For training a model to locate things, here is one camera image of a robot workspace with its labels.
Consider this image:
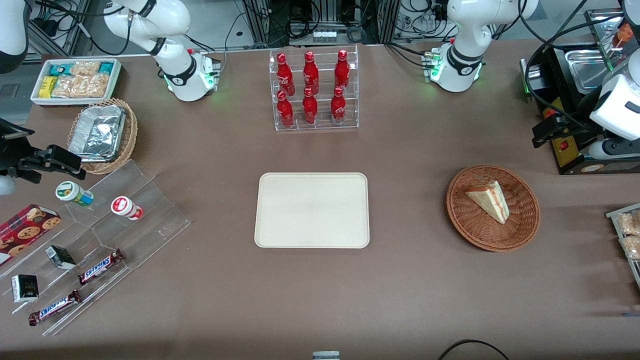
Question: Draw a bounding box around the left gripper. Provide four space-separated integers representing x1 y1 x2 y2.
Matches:
531 115 608 150

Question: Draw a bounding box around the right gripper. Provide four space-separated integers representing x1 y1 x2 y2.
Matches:
0 118 87 184

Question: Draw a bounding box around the triangular sandwich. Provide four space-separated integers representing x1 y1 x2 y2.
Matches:
465 180 510 225

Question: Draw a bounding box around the aluminium foil tray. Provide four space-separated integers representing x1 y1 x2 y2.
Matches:
68 104 127 163

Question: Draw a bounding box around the light wicker basket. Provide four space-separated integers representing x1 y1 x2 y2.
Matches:
67 97 139 176

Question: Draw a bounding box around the metal tray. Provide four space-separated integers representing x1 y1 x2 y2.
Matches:
605 202 640 292

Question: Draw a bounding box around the round brown wicker basket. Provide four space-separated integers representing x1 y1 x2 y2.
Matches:
446 164 541 253

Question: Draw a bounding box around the beige rectangular tray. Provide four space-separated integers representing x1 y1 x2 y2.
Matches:
254 172 371 249

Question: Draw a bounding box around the black countertop appliance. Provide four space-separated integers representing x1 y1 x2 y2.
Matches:
519 7 640 176

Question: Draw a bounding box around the green lid yogurt cup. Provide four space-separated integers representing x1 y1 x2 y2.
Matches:
55 180 95 208

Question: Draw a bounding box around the red cookie box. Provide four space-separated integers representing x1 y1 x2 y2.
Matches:
0 203 62 267

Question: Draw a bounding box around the steel pan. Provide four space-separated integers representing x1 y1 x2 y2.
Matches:
564 48 615 94

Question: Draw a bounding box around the yellow snack pack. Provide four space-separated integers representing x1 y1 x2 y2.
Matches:
39 75 59 99

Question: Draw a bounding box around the large clear cracker bag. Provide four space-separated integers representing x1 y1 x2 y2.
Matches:
51 73 112 99

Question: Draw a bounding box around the red lid yogurt cup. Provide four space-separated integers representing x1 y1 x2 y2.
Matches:
110 195 145 221

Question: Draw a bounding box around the small black box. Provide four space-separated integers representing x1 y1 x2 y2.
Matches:
45 244 77 271
11 274 40 304

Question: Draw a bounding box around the small clear cracker bag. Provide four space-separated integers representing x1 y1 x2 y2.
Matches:
70 60 102 77

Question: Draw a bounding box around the white plastic snack bin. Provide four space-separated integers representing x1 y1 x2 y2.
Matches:
30 58 123 107

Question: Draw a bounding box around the snickers chocolate bar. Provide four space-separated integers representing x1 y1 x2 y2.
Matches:
28 289 83 327
77 248 125 286

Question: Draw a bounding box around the clear acrylic stepped display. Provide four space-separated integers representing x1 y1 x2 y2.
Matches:
0 159 191 337

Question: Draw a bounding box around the clear snack bag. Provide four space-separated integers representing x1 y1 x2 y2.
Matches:
620 235 640 261
615 211 640 237

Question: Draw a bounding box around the red cola bottle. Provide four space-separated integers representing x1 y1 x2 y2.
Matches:
333 49 351 92
301 87 319 126
302 50 320 96
330 85 347 125
276 52 296 97
276 90 295 129

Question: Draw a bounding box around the clear acrylic bottle rack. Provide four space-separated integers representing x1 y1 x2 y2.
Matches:
268 44 360 132

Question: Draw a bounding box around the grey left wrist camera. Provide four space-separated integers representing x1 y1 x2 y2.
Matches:
588 138 640 161

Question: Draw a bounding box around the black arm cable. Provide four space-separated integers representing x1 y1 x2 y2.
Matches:
517 0 626 133

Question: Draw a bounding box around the black floor cable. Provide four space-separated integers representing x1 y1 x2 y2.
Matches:
438 339 511 360

